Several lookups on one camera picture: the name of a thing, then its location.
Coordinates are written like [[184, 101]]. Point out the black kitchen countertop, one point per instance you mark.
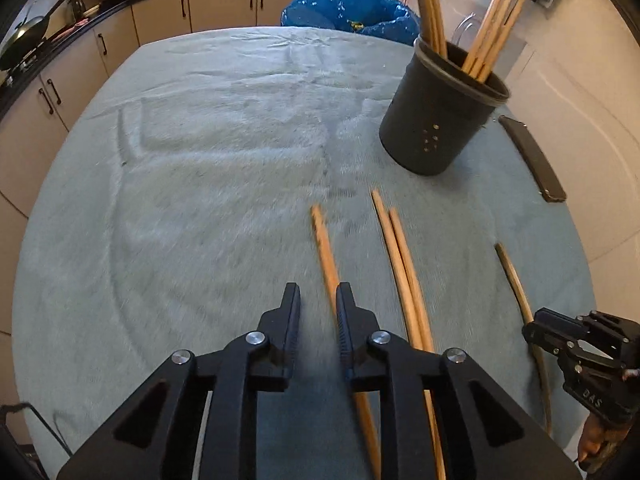
[[115, 7]]

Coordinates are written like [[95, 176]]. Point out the blue plastic bag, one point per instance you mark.
[[340, 5]]

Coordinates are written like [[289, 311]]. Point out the black flat rectangular object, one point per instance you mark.
[[537, 160]]

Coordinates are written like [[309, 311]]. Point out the black perforated utensil holder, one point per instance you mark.
[[430, 110]]

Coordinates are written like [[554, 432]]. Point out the beige kitchen cabinets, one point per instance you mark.
[[220, 5]]

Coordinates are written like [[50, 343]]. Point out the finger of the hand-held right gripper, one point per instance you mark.
[[545, 330]]

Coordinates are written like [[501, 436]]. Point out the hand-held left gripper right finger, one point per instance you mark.
[[342, 320]]

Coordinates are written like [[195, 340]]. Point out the pink cloth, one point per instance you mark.
[[70, 29]]

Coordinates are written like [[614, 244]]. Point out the person's right hand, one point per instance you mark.
[[591, 440]]

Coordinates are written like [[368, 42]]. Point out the grey-blue tablecloth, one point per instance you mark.
[[200, 200]]

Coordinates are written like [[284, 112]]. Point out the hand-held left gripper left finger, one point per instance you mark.
[[295, 320]]

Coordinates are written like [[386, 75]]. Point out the black wok with lid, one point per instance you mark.
[[22, 35]]

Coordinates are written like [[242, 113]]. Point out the steel kettle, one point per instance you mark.
[[75, 6]]

